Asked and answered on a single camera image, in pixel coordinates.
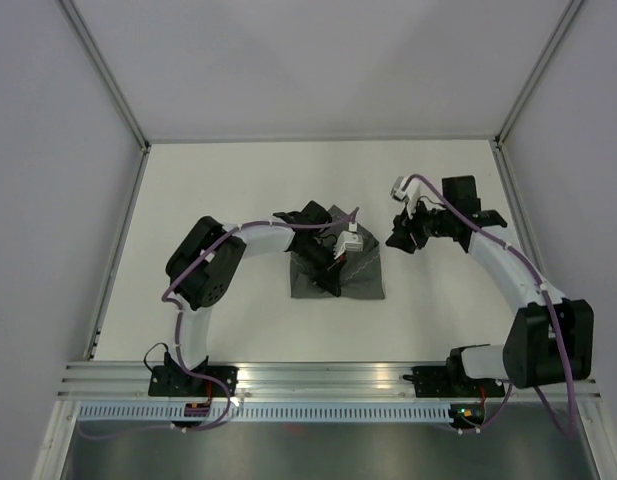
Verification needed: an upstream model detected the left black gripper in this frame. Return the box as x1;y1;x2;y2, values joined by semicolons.
294;240;347;299

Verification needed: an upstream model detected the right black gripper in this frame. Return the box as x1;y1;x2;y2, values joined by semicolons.
385;196;454;255

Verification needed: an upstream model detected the grey cloth napkin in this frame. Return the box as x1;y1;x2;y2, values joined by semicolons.
277;201;385;300

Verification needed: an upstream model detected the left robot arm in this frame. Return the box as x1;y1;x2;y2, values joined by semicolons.
148;201;356;397

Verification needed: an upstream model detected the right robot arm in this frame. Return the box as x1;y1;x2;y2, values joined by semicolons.
386;174;594;395

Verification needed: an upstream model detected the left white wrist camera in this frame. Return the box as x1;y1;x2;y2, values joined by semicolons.
333;230;364;258

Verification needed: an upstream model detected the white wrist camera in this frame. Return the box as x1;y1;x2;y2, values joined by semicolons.
333;230;364;258
390;176;421;217

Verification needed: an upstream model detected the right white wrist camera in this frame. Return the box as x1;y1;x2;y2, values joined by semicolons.
390;176;421;217

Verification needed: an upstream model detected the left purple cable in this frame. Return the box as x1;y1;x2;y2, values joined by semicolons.
160;206;361;381

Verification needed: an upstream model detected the aluminium front rail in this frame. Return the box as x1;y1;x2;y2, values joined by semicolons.
57;360;602;401

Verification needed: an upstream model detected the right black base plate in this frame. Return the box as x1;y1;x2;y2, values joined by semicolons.
402;366;505;399

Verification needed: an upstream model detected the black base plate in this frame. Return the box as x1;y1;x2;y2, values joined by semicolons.
148;363;239;398
402;366;505;399

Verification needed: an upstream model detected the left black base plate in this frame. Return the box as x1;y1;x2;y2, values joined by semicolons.
148;363;239;398

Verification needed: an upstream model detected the aluminium cage frame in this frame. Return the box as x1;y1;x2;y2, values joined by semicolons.
77;1;568;362

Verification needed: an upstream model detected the white slotted cable duct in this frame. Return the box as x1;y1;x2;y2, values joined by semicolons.
77;401;452;423

